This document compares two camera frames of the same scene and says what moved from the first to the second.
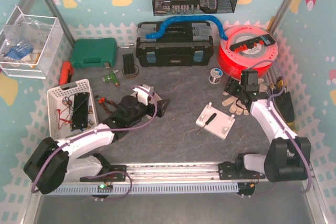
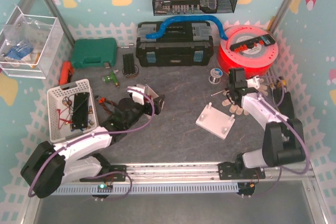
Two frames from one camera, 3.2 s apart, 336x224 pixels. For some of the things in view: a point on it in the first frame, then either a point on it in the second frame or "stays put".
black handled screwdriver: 209,121 -> 226,92
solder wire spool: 216,74 stays put
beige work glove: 235,105 stays put
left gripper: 153,106 stays put
